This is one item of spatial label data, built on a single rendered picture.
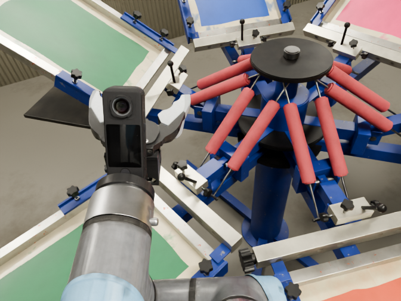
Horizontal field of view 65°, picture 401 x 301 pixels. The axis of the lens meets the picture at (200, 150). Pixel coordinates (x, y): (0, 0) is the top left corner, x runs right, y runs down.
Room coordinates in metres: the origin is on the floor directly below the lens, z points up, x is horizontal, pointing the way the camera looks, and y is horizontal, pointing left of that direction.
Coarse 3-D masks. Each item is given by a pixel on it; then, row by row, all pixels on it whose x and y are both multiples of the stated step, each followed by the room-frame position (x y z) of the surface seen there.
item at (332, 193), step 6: (324, 186) 0.65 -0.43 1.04; (330, 186) 0.65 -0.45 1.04; (336, 186) 0.64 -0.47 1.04; (318, 192) 0.66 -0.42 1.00; (324, 192) 0.63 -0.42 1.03; (330, 192) 0.62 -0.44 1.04; (336, 192) 0.62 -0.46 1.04; (342, 192) 0.62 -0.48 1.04; (324, 198) 0.62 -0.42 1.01; (330, 198) 0.60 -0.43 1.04; (336, 198) 0.59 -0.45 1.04; (342, 198) 0.59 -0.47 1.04; (330, 204) 0.58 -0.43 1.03; (348, 222) 0.50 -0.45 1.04
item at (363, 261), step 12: (372, 252) 0.42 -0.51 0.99; (384, 252) 0.41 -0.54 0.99; (396, 252) 0.41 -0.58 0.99; (324, 264) 0.39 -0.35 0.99; (336, 264) 0.39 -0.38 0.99; (348, 264) 0.39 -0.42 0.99; (360, 264) 0.38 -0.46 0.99; (372, 264) 0.38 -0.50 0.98; (300, 276) 0.37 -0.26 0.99; (312, 276) 0.36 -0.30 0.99; (324, 276) 0.36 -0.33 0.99; (336, 276) 0.37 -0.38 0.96
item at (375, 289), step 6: (366, 288) 0.32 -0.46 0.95; (372, 288) 0.32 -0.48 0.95; (378, 288) 0.32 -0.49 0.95; (342, 294) 0.31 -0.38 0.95; (348, 294) 0.31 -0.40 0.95; (354, 294) 0.31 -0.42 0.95; (360, 294) 0.31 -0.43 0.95; (366, 294) 0.30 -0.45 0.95; (372, 294) 0.30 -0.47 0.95; (378, 294) 0.30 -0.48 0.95; (324, 300) 0.30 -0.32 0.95; (330, 300) 0.30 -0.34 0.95; (336, 300) 0.30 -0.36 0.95; (342, 300) 0.29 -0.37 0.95; (348, 300) 0.29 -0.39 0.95; (354, 300) 0.29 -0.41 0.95; (360, 300) 0.29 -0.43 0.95; (366, 300) 0.29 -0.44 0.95; (372, 300) 0.29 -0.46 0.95; (378, 300) 0.28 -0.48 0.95; (384, 300) 0.28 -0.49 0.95
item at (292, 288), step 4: (288, 284) 0.32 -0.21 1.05; (292, 284) 0.32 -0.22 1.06; (296, 284) 0.32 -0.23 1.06; (288, 288) 0.31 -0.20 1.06; (292, 288) 0.31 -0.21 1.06; (296, 288) 0.31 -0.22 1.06; (288, 292) 0.30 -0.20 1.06; (292, 292) 0.30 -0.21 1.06; (296, 292) 0.30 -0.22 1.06; (300, 292) 0.30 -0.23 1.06; (288, 296) 0.29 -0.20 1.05; (292, 296) 0.29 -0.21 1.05; (296, 296) 0.29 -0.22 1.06
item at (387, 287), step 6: (390, 282) 0.33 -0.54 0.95; (396, 282) 0.33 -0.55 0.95; (384, 288) 0.32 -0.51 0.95; (390, 288) 0.31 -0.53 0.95; (396, 288) 0.31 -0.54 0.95; (384, 294) 0.30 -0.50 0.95; (390, 294) 0.30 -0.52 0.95; (396, 294) 0.30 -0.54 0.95; (390, 300) 0.28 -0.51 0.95; (396, 300) 0.28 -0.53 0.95
